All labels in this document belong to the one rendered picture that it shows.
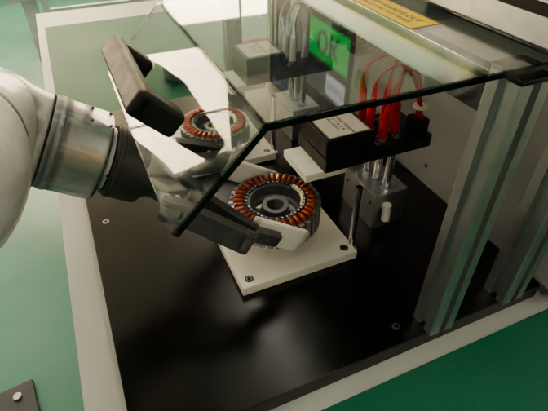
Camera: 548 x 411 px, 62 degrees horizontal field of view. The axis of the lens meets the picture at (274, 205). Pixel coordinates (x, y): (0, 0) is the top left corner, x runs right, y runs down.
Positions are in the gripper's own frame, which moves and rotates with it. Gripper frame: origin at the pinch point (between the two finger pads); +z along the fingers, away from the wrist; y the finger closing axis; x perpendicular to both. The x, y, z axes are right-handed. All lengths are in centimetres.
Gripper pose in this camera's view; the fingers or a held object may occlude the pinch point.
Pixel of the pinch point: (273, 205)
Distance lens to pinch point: 55.9
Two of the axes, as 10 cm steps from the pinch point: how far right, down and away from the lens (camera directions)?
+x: -4.8, 7.6, 4.4
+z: 8.3, 2.3, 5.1
